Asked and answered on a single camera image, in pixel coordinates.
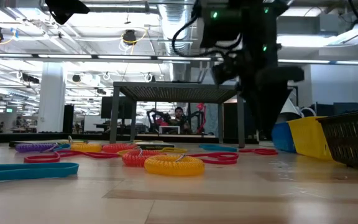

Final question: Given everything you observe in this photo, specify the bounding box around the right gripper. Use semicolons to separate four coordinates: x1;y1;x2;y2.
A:
237;46;306;140

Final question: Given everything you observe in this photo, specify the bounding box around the red rubber band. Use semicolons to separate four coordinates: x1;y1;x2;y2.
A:
238;147;279;156
187;151;240;166
23;149;121;164

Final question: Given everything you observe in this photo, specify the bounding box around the yellow rubber band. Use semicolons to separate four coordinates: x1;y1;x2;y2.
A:
116;147;188;156

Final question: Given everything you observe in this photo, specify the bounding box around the yellow spiral coil wristband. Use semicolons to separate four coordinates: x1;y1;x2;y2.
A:
70;142;103;154
144;154;206;177

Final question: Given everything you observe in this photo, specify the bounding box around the orange spiral coil wristband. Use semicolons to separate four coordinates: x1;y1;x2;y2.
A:
121;149;167;168

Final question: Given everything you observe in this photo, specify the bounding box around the purple spiral coil wristband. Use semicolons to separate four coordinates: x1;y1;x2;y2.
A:
14;142;58;154

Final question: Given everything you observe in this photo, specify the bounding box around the red spiral coil wristband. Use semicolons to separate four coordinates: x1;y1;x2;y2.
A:
101;142;138;154

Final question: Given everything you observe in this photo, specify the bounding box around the blue-grey office monitor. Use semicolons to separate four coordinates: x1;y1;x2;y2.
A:
333;102;358;115

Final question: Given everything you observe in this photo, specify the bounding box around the dark wide cabinet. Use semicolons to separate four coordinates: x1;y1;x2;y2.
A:
223;102;257;144

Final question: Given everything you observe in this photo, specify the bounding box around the blue plastic basket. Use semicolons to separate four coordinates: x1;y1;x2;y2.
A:
271;121;297;154

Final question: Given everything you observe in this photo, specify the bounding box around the long linear ceiling light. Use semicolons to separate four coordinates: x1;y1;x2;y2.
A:
0;52;358;66

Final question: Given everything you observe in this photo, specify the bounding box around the yellow plastic basket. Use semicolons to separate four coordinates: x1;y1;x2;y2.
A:
287;116;334;162

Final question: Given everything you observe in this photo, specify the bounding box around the person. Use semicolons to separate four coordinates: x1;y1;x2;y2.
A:
171;106;192;135

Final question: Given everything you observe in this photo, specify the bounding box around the white building column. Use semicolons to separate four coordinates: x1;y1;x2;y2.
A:
37;62;67;134

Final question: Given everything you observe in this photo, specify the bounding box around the small white table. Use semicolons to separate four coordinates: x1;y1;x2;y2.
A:
158;125;181;135

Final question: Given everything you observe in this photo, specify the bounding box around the grey perforated metal shelf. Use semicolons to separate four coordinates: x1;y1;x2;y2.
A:
109;82;246;149

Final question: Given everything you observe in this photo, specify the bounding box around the black plastic basket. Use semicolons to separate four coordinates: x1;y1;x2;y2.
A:
317;108;358;174

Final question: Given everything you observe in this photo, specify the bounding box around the black computer monitor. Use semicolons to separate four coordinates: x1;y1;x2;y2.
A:
100;96;136;119

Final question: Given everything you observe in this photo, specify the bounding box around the tall black cabinet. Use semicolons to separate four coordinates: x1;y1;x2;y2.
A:
62;104;75;134

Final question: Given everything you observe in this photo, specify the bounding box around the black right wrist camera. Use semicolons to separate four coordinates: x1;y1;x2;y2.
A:
211;62;239;86

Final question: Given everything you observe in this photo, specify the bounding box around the silver corrugated ventilation duct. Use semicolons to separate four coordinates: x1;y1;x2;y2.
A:
158;0;198;82

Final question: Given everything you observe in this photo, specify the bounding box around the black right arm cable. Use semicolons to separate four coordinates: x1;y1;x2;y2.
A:
172;12;245;58

